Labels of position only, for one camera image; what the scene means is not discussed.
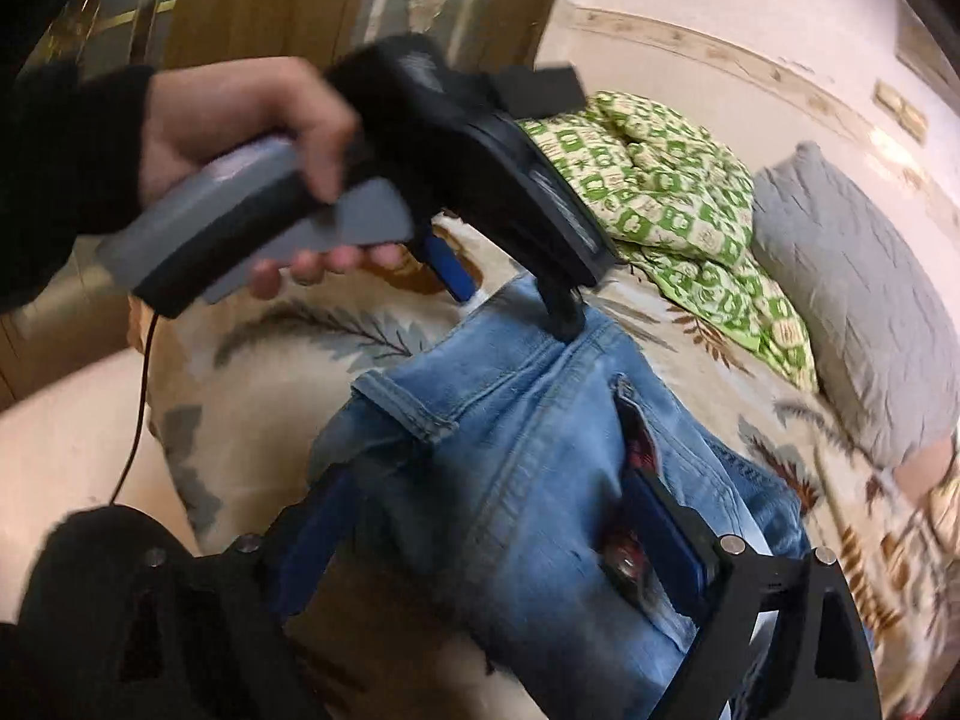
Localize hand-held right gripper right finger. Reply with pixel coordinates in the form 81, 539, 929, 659
622, 465, 883, 720

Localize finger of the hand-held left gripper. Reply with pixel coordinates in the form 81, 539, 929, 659
418, 227, 482, 310
535, 268, 587, 344

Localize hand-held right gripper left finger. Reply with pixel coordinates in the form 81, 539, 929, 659
97, 459, 380, 720

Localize blue denim pants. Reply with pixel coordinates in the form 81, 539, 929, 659
307, 274, 815, 720

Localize person's left forearm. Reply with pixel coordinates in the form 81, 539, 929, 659
0, 64, 157, 312

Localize person's left hand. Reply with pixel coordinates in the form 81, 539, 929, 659
139, 56, 410, 302

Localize green patterned blanket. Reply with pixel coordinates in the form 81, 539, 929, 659
521, 90, 820, 395

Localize leaf printed blanket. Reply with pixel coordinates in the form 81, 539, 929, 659
127, 214, 960, 720

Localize pink pillow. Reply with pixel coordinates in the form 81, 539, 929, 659
892, 435, 960, 503

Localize wooden wardrobe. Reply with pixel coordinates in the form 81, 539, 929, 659
15, 0, 578, 117

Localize grey quilted pillow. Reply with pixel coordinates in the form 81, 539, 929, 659
750, 141, 960, 466

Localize black cable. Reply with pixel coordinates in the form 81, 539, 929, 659
109, 311, 160, 507

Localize wooden wall plate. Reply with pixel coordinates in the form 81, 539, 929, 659
872, 81, 931, 142

